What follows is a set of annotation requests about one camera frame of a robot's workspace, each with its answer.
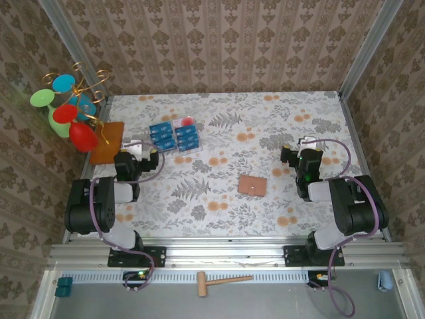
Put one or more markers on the clear acrylic card rack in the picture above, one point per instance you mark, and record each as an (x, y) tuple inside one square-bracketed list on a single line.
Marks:
[(175, 134)]

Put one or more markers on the brown leather card holder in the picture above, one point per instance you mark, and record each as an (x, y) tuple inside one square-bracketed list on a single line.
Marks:
[(247, 184)]

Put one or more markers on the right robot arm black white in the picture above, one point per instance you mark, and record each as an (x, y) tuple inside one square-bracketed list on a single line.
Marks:
[(358, 212)]

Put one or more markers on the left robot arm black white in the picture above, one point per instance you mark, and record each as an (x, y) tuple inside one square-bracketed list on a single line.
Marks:
[(83, 206)]

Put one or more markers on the white card with red circle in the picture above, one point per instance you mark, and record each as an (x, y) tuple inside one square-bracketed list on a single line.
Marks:
[(185, 122)]

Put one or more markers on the orange wooden stand base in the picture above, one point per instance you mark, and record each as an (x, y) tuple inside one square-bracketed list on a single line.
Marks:
[(111, 146)]

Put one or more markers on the red plastic wine glass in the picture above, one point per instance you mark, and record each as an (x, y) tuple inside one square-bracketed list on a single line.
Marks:
[(83, 136)]

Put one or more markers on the blue plastic wine glass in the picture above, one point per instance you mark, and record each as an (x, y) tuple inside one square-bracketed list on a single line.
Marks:
[(64, 83)]

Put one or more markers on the green plastic wine glass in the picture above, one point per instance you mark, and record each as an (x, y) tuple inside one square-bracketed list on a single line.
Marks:
[(41, 98)]

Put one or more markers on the small circuit board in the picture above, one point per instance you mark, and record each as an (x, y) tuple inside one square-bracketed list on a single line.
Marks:
[(319, 276), (139, 275)]

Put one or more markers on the teal block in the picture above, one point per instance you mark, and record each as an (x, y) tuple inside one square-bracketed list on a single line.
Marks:
[(62, 292), (64, 281)]

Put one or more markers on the wooden mallet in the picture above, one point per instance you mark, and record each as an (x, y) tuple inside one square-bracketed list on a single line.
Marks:
[(202, 285)]

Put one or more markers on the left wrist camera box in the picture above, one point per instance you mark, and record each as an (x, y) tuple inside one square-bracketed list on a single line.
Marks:
[(134, 148)]

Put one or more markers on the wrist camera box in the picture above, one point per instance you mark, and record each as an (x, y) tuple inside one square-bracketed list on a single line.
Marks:
[(134, 148), (307, 142)]

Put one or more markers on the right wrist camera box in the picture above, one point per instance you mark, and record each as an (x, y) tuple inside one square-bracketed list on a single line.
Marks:
[(307, 142)]

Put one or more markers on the aluminium table side rail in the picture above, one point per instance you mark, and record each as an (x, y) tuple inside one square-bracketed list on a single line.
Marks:
[(354, 133), (103, 111)]

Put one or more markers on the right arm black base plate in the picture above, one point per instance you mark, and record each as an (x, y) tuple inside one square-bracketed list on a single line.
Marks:
[(295, 256)]

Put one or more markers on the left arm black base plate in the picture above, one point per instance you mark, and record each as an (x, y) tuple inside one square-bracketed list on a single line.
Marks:
[(156, 257)]

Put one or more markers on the aluminium mounting rail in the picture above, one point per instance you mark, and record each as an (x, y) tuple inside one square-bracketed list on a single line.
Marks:
[(216, 252)]

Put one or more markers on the aluminium frame post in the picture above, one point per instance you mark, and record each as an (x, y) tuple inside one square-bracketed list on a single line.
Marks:
[(61, 30), (378, 33)]

